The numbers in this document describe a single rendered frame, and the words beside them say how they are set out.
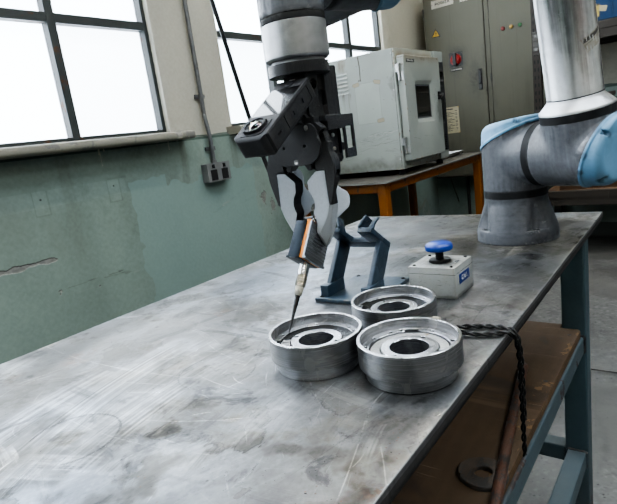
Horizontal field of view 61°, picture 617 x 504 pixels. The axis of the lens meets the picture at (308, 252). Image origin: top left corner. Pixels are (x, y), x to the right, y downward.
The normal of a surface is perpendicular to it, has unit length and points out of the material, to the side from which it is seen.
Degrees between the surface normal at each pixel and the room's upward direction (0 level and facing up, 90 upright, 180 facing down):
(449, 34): 90
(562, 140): 99
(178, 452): 0
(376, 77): 90
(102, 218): 90
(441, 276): 90
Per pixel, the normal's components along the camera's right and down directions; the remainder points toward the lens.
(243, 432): -0.14, -0.97
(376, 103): -0.58, 0.25
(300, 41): 0.15, 0.19
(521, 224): -0.24, -0.07
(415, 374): -0.08, 0.22
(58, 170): 0.80, 0.02
